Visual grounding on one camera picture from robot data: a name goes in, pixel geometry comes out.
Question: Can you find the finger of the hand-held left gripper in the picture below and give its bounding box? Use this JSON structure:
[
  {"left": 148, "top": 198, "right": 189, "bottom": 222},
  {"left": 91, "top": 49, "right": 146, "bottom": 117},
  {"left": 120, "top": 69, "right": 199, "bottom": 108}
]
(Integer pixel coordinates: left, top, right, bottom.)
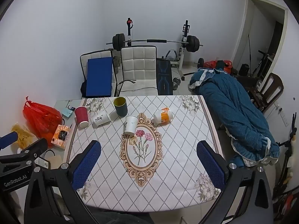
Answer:
[
  {"left": 20, "top": 138, "right": 48, "bottom": 159},
  {"left": 0, "top": 132, "right": 19, "bottom": 150}
]

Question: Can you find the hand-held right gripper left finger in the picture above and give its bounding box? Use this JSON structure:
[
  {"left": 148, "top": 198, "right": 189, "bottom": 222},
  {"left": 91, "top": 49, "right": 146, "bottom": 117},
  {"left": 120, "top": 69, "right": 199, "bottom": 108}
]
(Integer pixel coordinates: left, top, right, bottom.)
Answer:
[{"left": 23, "top": 140, "right": 102, "bottom": 224}]

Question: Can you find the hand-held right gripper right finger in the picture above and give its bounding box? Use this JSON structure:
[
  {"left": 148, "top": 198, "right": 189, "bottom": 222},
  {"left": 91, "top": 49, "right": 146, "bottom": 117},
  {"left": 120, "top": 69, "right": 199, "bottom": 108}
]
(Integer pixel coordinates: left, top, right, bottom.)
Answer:
[{"left": 196, "top": 140, "right": 274, "bottom": 224}]

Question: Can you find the red paper cup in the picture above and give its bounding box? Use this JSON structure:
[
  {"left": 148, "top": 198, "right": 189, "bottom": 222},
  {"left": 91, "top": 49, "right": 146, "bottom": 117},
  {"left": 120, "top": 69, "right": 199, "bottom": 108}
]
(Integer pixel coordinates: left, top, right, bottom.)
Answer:
[{"left": 74, "top": 106, "right": 89, "bottom": 128}]

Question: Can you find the white cup with black print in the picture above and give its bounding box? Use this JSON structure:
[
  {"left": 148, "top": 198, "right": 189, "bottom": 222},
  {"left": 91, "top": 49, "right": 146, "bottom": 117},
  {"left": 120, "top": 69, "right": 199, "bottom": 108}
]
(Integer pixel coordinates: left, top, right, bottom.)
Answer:
[{"left": 93, "top": 112, "right": 111, "bottom": 128}]

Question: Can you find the plain white paper cup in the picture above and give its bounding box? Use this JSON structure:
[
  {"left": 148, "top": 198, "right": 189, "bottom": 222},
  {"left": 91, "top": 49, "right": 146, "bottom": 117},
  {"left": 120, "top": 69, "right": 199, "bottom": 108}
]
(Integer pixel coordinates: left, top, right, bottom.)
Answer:
[{"left": 123, "top": 115, "right": 138, "bottom": 137}]

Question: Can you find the dark green cup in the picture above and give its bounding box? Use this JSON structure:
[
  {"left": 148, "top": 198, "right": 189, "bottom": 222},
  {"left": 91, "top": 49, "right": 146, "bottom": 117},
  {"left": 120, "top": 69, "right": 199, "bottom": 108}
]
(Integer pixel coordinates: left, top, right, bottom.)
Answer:
[{"left": 113, "top": 97, "right": 128, "bottom": 117}]

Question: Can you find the orange and white cup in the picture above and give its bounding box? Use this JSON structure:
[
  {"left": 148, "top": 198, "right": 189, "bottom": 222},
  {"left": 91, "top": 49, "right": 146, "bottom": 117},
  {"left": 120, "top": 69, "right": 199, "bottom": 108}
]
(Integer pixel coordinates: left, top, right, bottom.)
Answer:
[{"left": 153, "top": 107, "right": 173, "bottom": 125}]

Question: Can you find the yellow plastic bag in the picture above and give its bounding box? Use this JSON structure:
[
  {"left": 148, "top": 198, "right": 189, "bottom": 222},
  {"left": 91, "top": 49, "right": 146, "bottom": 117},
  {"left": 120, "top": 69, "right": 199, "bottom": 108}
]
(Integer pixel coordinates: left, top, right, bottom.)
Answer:
[{"left": 11, "top": 123, "right": 38, "bottom": 150}]

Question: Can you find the white tag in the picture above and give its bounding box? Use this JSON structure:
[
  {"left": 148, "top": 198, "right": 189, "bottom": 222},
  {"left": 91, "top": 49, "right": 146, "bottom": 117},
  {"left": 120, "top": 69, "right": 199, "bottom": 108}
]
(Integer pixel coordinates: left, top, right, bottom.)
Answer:
[{"left": 35, "top": 157, "right": 51, "bottom": 170}]

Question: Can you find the orange tissue box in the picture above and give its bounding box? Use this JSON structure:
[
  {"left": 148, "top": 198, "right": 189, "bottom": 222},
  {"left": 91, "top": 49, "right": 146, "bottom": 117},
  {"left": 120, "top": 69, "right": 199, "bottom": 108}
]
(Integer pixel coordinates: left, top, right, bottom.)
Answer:
[{"left": 51, "top": 125, "right": 71, "bottom": 150}]

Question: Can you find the red plastic bag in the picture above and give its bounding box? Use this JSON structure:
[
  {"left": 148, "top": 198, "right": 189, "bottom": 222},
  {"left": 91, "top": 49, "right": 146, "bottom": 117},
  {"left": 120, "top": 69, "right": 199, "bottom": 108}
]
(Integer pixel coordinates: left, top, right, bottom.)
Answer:
[{"left": 23, "top": 96, "right": 62, "bottom": 148}]

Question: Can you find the floral tablecloth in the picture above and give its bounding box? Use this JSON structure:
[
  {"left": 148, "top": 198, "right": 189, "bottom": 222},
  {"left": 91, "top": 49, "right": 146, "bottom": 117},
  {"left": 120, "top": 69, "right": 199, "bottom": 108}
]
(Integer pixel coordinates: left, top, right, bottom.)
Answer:
[{"left": 63, "top": 94, "right": 223, "bottom": 213}]

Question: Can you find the teal quilt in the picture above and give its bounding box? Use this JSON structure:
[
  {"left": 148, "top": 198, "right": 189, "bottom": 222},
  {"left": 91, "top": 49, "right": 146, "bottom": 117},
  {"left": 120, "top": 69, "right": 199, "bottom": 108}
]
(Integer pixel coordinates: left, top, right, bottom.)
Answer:
[{"left": 188, "top": 67, "right": 280, "bottom": 168}]

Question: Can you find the black stand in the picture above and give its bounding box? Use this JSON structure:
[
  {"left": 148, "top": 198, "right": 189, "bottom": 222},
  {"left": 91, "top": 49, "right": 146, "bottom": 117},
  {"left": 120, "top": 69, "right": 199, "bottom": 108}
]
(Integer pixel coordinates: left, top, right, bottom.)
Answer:
[{"left": 273, "top": 113, "right": 299, "bottom": 216}]

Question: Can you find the blue padded board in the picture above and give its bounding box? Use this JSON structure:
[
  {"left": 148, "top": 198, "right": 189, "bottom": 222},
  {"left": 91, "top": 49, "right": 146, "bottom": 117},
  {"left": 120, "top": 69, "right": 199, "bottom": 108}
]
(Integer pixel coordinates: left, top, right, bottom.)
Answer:
[{"left": 85, "top": 56, "right": 113, "bottom": 99}]

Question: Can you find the small dumbbell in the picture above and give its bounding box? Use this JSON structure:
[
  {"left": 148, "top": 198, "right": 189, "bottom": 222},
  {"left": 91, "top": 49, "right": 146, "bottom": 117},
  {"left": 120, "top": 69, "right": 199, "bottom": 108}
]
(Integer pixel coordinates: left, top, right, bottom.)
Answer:
[{"left": 172, "top": 76, "right": 182, "bottom": 90}]

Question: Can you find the white quilted chair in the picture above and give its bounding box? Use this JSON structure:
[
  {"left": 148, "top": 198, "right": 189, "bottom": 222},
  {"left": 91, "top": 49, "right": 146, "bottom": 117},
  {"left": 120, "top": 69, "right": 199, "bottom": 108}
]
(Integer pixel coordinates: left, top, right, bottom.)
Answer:
[
  {"left": 117, "top": 45, "right": 158, "bottom": 97},
  {"left": 80, "top": 49, "right": 118, "bottom": 98}
]

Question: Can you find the black and blue weight bench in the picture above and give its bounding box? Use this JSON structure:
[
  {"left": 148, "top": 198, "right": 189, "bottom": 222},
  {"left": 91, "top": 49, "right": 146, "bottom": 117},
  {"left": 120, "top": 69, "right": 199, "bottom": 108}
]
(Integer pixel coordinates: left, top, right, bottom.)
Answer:
[{"left": 156, "top": 57, "right": 175, "bottom": 96}]

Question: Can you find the dark wooden chair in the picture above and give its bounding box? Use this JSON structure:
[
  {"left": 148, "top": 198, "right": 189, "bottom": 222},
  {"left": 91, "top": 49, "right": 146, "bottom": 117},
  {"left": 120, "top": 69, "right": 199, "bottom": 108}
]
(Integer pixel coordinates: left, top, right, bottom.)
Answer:
[{"left": 253, "top": 72, "right": 284, "bottom": 114}]

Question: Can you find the black box speaker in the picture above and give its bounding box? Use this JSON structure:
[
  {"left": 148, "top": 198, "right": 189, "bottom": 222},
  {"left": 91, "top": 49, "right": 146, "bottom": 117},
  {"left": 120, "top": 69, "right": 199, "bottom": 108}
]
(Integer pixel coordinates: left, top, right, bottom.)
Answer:
[{"left": 238, "top": 63, "right": 250, "bottom": 76}]

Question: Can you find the white barbell rack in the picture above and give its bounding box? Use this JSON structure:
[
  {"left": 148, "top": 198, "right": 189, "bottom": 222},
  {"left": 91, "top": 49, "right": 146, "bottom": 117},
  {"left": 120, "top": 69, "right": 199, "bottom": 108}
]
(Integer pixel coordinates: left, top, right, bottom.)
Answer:
[{"left": 123, "top": 17, "right": 190, "bottom": 76}]

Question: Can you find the barbell with black plates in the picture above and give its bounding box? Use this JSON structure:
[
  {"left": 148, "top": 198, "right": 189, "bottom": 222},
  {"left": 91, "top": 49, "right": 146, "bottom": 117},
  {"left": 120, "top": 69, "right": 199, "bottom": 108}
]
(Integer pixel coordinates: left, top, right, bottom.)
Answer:
[{"left": 106, "top": 34, "right": 206, "bottom": 53}]

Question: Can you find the black cable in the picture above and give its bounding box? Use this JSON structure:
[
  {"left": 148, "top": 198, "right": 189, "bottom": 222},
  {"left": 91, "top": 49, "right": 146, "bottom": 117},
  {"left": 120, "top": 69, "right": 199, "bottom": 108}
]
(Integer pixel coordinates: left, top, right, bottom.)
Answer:
[{"left": 116, "top": 79, "right": 156, "bottom": 97}]

